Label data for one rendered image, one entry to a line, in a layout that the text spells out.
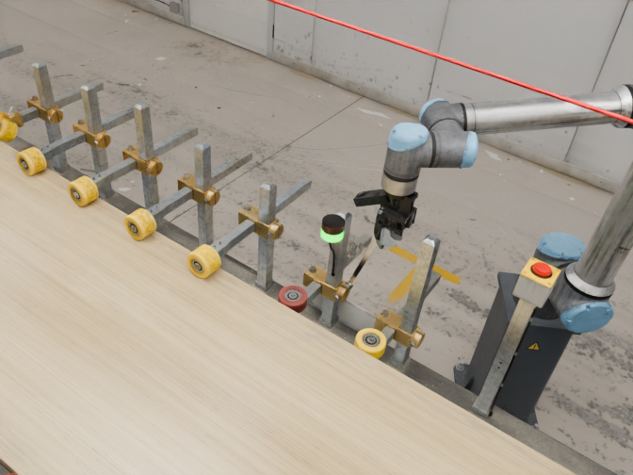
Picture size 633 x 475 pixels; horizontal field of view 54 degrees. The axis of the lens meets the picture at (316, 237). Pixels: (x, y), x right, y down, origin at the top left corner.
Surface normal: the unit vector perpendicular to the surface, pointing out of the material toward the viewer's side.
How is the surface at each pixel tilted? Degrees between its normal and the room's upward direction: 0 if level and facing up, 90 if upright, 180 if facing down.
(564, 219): 0
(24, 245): 0
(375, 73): 90
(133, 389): 0
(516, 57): 90
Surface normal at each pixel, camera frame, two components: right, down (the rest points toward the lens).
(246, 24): -0.58, 0.50
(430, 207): 0.08, -0.76
